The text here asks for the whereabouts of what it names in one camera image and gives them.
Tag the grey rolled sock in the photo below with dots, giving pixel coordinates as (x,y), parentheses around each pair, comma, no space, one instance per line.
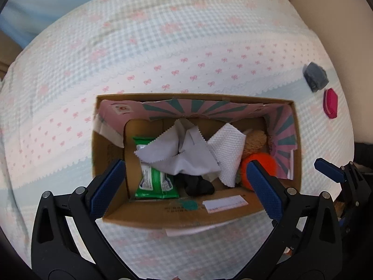
(316,75)

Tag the cardboard box with pink lining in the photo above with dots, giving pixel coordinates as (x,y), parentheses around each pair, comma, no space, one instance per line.
(110,151)

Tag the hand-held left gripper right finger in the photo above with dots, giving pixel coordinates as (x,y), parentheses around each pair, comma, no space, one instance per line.
(262,192)

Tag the white paper tissue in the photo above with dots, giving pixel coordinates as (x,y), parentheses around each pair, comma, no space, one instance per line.
(228,148)

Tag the beige curtain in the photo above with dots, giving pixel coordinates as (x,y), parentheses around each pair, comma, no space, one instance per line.
(7,55)

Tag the orange fluffy ball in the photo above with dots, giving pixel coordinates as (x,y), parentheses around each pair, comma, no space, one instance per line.
(263,160)

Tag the pink bow patterned bed sheet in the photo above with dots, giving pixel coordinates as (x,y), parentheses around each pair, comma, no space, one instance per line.
(163,35)

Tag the grey cleaning cloth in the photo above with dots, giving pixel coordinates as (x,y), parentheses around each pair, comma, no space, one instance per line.
(186,157)

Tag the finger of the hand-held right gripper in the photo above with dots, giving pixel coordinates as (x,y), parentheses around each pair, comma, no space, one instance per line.
(329,169)

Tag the light blue hanging cloth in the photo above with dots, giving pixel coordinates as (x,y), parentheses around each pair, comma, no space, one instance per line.
(17,14)

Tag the black sock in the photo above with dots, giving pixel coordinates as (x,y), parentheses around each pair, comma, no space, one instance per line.
(198,185)

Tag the magenta plastic case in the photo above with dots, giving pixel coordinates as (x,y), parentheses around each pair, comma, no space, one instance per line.
(330,103)

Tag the green wet wipes packet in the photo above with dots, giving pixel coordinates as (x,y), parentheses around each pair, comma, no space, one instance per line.
(154,182)

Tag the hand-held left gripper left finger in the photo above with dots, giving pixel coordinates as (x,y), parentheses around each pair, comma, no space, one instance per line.
(107,189)

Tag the tan plush toy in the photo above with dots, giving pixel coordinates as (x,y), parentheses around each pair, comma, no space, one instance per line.
(255,143)

